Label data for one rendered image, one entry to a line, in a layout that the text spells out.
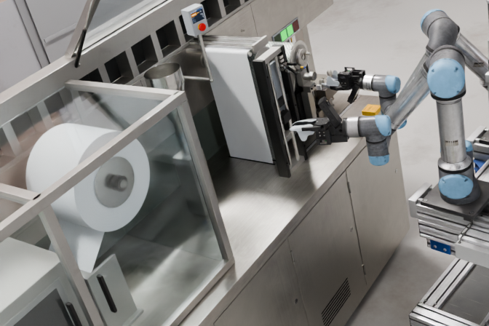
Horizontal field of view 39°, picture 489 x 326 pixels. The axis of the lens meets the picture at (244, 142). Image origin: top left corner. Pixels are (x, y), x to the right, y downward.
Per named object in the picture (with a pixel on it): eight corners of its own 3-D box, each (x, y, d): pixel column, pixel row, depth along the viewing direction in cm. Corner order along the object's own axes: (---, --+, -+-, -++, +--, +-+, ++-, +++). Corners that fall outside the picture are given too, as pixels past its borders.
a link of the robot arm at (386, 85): (395, 98, 294) (393, 81, 290) (372, 96, 300) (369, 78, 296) (402, 89, 299) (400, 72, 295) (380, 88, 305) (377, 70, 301)
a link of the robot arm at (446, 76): (474, 180, 256) (464, 45, 230) (474, 204, 244) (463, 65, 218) (441, 180, 260) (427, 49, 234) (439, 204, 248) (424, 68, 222)
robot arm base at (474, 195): (487, 187, 267) (486, 166, 263) (468, 208, 259) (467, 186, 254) (451, 178, 277) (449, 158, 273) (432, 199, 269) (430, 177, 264)
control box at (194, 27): (197, 37, 253) (190, 12, 248) (187, 35, 258) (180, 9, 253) (212, 30, 256) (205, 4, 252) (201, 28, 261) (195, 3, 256)
